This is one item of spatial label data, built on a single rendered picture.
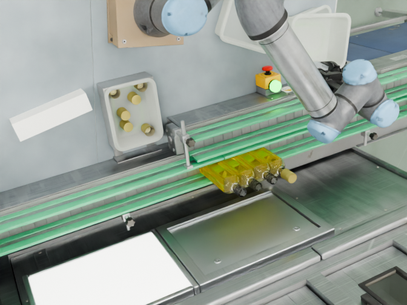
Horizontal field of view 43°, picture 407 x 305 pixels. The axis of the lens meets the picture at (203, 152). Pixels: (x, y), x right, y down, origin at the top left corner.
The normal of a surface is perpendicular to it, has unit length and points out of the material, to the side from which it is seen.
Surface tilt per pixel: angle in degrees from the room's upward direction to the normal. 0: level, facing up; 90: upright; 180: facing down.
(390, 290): 90
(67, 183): 90
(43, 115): 0
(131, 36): 5
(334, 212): 91
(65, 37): 0
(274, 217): 90
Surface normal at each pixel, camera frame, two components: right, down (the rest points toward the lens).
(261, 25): -0.06, 0.66
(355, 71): -0.51, -0.57
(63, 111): 0.44, 0.35
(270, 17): 0.29, 0.49
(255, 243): -0.11, -0.90
